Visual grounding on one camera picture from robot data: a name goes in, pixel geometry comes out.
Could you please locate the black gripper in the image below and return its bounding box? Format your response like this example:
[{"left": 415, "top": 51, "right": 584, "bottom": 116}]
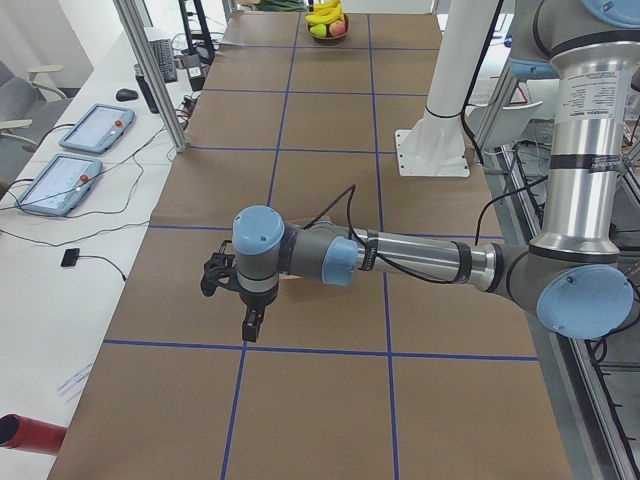
[{"left": 200, "top": 252, "right": 278, "bottom": 342}]

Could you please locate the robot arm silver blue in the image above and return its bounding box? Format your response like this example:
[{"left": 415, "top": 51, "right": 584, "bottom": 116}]
[{"left": 200, "top": 1, "right": 639, "bottom": 342}]

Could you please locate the wicker fruit basket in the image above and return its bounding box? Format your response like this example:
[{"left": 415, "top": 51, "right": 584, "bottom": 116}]
[{"left": 307, "top": 15, "right": 349, "bottom": 42}]

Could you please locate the small black box device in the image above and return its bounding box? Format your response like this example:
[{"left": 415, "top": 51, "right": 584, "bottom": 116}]
[{"left": 60, "top": 248, "right": 80, "bottom": 268}]

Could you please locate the brown paper table mat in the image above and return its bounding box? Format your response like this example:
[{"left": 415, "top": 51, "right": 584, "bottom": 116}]
[{"left": 51, "top": 13, "right": 571, "bottom": 479}]

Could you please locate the near blue teach pendant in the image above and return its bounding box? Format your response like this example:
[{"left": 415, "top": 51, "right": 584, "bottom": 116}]
[{"left": 15, "top": 153, "right": 103, "bottom": 217}]

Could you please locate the blue teach pendant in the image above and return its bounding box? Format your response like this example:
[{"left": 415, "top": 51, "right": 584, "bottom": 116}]
[
  {"left": 15, "top": 153, "right": 103, "bottom": 217},
  {"left": 58, "top": 104, "right": 136, "bottom": 155}
]

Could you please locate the far blue teach pendant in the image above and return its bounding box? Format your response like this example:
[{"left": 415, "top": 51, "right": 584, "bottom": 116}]
[{"left": 58, "top": 104, "right": 136, "bottom": 155}]

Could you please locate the black computer mouse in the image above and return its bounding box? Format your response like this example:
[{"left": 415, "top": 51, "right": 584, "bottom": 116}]
[{"left": 115, "top": 88, "right": 139, "bottom": 102}]

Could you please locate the black water bottle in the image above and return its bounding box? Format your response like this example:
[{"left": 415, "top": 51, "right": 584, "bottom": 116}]
[{"left": 134, "top": 63, "right": 159, "bottom": 114}]

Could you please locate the red cylinder tube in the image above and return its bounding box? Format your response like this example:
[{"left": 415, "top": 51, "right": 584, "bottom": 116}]
[{"left": 1, "top": 414, "right": 67, "bottom": 455}]

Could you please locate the black keyboard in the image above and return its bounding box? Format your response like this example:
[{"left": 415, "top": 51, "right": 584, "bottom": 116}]
[{"left": 149, "top": 39, "right": 178, "bottom": 83}]

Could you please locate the grey office chair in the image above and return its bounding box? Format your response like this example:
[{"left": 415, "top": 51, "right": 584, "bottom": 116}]
[{"left": 1, "top": 62, "right": 71, "bottom": 183}]

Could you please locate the green pear fruit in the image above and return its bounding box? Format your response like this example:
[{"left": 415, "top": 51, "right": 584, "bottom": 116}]
[{"left": 309, "top": 24, "right": 328, "bottom": 38}]

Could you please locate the red peach fruit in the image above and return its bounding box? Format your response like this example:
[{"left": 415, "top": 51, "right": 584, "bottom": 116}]
[{"left": 328, "top": 20, "right": 347, "bottom": 38}]

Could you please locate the yellow banana bunch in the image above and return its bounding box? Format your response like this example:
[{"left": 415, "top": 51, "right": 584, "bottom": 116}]
[{"left": 305, "top": 0, "right": 344, "bottom": 26}]

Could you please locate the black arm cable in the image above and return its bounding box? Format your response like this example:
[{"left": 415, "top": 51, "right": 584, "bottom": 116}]
[{"left": 312, "top": 183, "right": 549, "bottom": 285}]

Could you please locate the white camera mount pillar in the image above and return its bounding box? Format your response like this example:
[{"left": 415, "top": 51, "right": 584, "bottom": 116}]
[{"left": 395, "top": 0, "right": 502, "bottom": 178}]

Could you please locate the aluminium frame post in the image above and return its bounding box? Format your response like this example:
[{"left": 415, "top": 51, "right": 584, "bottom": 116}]
[{"left": 113, "top": 0, "right": 187, "bottom": 153}]

